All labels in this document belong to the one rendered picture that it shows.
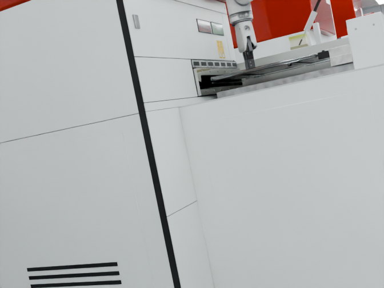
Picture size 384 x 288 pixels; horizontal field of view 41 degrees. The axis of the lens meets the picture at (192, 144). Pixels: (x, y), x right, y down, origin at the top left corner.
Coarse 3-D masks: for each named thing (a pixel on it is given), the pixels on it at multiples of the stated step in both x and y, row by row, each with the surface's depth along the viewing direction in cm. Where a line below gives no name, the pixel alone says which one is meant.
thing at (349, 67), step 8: (352, 64) 164; (312, 72) 170; (320, 72) 169; (328, 72) 168; (336, 72) 167; (280, 80) 175; (288, 80) 174; (296, 80) 173; (240, 88) 181; (248, 88) 180; (256, 88) 179; (264, 88) 178; (224, 96) 184
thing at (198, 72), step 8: (200, 72) 179; (208, 72) 185; (216, 72) 192; (224, 72) 199; (232, 72) 207; (200, 80) 178; (240, 80) 216; (200, 88) 176; (208, 88) 183; (216, 88) 189; (224, 88) 196; (232, 88) 204
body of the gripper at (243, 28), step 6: (234, 24) 183; (240, 24) 181; (246, 24) 181; (240, 30) 182; (246, 30) 182; (252, 30) 181; (240, 36) 183; (246, 36) 181; (252, 36) 181; (240, 42) 184; (246, 42) 181; (252, 42) 185; (240, 48) 186; (246, 48) 183
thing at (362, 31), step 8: (368, 16) 141; (376, 16) 140; (352, 24) 143; (360, 24) 142; (368, 24) 141; (376, 24) 140; (352, 32) 143; (360, 32) 142; (368, 32) 142; (376, 32) 141; (352, 40) 144; (360, 40) 143; (368, 40) 142; (376, 40) 141; (352, 48) 144; (360, 48) 143; (368, 48) 142; (376, 48) 141; (352, 56) 144; (360, 56) 143; (368, 56) 142; (376, 56) 142; (360, 64) 144; (368, 64) 143; (376, 64) 142
